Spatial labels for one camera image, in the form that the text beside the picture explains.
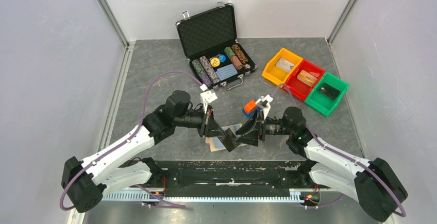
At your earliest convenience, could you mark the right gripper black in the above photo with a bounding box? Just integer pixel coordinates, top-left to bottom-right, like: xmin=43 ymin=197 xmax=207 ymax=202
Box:
xmin=236 ymin=108 xmax=293 ymax=146

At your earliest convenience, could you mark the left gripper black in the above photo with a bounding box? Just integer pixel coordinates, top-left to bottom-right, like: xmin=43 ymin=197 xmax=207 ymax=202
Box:
xmin=174 ymin=105 xmax=226 ymax=138

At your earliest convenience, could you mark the beige leather card holder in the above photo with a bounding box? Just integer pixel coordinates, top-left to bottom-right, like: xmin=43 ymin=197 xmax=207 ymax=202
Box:
xmin=205 ymin=123 xmax=242 ymax=152

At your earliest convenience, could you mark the black card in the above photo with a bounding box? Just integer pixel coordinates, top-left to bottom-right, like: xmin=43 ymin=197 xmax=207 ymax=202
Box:
xmin=221 ymin=129 xmax=241 ymax=152
xmin=318 ymin=83 xmax=341 ymax=100

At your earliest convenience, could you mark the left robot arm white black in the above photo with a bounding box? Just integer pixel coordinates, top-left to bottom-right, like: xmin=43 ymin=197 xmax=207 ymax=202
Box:
xmin=59 ymin=90 xmax=225 ymax=213

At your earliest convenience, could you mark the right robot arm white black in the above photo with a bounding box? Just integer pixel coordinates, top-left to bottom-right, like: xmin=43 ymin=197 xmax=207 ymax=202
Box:
xmin=236 ymin=107 xmax=408 ymax=222

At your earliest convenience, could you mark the white card in yellow bin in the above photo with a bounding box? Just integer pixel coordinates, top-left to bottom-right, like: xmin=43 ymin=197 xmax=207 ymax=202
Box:
xmin=276 ymin=58 xmax=295 ymax=73

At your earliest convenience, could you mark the orange card in red bin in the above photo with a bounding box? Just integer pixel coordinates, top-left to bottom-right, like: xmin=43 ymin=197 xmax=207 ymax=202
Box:
xmin=297 ymin=70 xmax=317 ymax=87

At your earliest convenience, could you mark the orange blue toy car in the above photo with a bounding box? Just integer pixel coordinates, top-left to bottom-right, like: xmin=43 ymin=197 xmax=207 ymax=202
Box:
xmin=242 ymin=100 xmax=260 ymax=118

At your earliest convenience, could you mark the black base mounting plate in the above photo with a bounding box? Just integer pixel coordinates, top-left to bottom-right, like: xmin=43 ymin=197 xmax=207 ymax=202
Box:
xmin=143 ymin=161 xmax=315 ymax=198

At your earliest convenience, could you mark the black poker chip case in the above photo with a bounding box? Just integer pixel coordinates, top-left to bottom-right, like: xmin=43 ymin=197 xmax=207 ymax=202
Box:
xmin=176 ymin=2 xmax=257 ymax=90

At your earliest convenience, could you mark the red plastic bin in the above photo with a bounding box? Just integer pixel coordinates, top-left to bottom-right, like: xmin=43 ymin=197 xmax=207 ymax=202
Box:
xmin=285 ymin=59 xmax=326 ymax=102

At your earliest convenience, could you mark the yellow plastic bin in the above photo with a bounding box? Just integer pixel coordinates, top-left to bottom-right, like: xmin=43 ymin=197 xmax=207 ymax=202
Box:
xmin=261 ymin=48 xmax=303 ymax=85

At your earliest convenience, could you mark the green plastic bin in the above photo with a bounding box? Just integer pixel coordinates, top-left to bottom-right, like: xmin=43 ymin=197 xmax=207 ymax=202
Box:
xmin=305 ymin=72 xmax=349 ymax=116

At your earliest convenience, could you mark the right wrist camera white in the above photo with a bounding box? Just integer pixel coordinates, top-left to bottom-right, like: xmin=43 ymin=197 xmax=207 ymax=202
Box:
xmin=255 ymin=94 xmax=273 ymax=120

